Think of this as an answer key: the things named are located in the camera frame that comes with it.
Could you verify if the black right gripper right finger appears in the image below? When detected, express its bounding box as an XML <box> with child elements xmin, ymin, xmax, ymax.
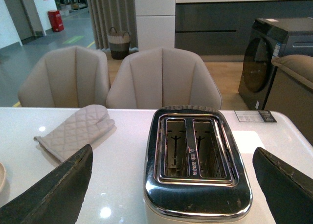
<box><xmin>252</xmin><ymin>147</ymin><xmax>313</xmax><ymax>224</ymax></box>

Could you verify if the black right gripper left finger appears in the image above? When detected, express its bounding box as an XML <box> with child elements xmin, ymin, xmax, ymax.
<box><xmin>0</xmin><ymin>144</ymin><xmax>93</xmax><ymax>224</ymax></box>

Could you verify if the chrome two-slot toaster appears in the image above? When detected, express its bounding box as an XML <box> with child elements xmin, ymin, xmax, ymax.
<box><xmin>143</xmin><ymin>106</ymin><xmax>253</xmax><ymax>224</ymax></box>

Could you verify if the beige round plate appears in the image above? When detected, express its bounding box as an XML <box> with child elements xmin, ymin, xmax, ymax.
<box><xmin>0</xmin><ymin>163</ymin><xmax>6</xmax><ymax>192</ymax></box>

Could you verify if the grey quilted oven mitt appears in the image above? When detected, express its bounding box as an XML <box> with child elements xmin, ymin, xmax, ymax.
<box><xmin>34</xmin><ymin>105</ymin><xmax>115</xmax><ymax>162</ymax></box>

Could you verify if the label card on table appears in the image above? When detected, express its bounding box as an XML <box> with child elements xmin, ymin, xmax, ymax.
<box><xmin>235</xmin><ymin>111</ymin><xmax>276</xmax><ymax>123</ymax></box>

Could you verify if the left beige upholstered chair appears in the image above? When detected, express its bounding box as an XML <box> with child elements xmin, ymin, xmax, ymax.
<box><xmin>18</xmin><ymin>46</ymin><xmax>111</xmax><ymax>108</ymax></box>

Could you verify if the beige upholstered chair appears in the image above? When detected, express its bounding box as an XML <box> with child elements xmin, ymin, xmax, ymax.
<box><xmin>18</xmin><ymin>46</ymin><xmax>111</xmax><ymax>108</ymax></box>
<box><xmin>107</xmin><ymin>47</ymin><xmax>222</xmax><ymax>110</ymax></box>

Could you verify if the beige sofa cushion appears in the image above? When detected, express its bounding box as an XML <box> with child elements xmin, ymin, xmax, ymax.
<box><xmin>271</xmin><ymin>54</ymin><xmax>313</xmax><ymax>90</ymax></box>

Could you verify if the dark front-load washing machine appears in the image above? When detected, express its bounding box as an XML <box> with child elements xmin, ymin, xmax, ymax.
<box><xmin>238</xmin><ymin>17</ymin><xmax>313</xmax><ymax>110</ymax></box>

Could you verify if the right beige upholstered chair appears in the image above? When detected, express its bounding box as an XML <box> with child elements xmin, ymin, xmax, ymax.
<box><xmin>107</xmin><ymin>47</ymin><xmax>222</xmax><ymax>110</ymax></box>

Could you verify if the woven striped laundry basket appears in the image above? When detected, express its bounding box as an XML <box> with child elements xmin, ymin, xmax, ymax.
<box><xmin>108</xmin><ymin>27</ymin><xmax>130</xmax><ymax>60</ymax></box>

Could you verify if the red fire extinguisher box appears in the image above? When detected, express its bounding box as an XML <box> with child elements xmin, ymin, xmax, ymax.
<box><xmin>48</xmin><ymin>10</ymin><xmax>64</xmax><ymax>32</ymax></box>

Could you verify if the dark grey kitchen counter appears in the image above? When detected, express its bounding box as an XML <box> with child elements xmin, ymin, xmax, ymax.
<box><xmin>175</xmin><ymin>0</ymin><xmax>313</xmax><ymax>56</ymax></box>

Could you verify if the grey ribbed curtain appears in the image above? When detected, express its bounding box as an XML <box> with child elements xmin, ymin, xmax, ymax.
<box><xmin>87</xmin><ymin>0</ymin><xmax>138</xmax><ymax>49</ymax></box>

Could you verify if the white tall cabinet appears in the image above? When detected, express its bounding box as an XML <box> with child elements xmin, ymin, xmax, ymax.
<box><xmin>134</xmin><ymin>0</ymin><xmax>176</xmax><ymax>51</ymax></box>

